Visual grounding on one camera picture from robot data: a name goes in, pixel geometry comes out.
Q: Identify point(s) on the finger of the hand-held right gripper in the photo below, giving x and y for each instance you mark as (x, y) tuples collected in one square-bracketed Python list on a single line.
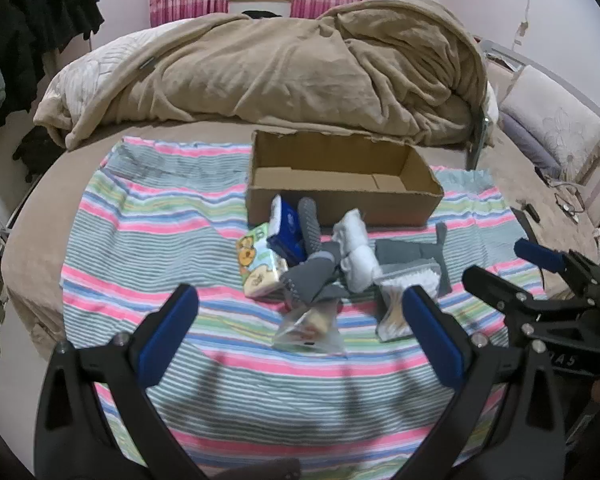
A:
[(537, 255), (490, 285)]

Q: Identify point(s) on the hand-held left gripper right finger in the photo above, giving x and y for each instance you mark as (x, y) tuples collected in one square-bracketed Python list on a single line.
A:
[(430, 335)]

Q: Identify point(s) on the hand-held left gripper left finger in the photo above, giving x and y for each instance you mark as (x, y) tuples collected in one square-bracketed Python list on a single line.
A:
[(170, 330)]

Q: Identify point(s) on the cotton swab pack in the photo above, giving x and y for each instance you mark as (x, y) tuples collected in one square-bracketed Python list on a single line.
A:
[(392, 315)]

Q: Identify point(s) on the white bristle brush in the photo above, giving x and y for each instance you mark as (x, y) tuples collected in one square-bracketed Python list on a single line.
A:
[(410, 275)]

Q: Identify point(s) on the light grey sock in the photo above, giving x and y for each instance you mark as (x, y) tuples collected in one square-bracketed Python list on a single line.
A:
[(405, 252)]

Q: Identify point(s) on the cartoon printed tissue pack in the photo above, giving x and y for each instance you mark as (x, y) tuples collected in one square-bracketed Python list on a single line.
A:
[(260, 270)]

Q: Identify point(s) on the white socks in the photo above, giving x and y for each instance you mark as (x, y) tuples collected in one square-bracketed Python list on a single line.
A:
[(355, 250)]

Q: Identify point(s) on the clear plastic bag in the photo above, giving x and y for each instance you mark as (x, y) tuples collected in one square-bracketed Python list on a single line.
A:
[(305, 330)]

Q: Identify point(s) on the dark grey dotted socks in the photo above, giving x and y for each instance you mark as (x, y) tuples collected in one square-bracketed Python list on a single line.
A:
[(310, 270)]

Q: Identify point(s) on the blue tissue pack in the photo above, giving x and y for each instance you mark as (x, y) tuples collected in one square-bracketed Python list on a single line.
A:
[(287, 232)]

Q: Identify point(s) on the cardboard box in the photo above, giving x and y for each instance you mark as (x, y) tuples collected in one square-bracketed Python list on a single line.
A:
[(330, 205)]

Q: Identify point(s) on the eyeglasses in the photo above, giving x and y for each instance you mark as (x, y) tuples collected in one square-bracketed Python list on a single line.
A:
[(567, 200)]

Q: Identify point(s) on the striped pastel cloth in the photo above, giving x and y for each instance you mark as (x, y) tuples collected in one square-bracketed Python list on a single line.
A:
[(155, 240)]

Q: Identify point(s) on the grey pillow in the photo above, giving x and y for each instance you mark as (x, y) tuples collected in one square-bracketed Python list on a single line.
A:
[(525, 145)]

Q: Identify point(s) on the beige flowered pillow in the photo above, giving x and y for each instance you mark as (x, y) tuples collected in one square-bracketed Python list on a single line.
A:
[(555, 120)]

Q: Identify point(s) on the bed with brown sheet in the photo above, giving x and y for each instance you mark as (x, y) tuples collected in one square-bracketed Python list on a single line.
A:
[(45, 220)]

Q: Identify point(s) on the black cloth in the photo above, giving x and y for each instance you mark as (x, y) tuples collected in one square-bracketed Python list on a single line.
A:
[(35, 152)]

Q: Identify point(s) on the white striped pillow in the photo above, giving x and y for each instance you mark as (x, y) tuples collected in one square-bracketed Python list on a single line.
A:
[(95, 70)]

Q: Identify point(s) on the beige fleece blanket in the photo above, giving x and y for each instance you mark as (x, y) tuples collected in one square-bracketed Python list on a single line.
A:
[(280, 70)]

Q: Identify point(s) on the dark cloth on sill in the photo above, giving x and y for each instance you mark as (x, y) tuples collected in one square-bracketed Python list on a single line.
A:
[(262, 12)]

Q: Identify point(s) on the hanging black clothes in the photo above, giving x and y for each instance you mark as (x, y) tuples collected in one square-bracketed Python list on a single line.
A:
[(30, 10)]

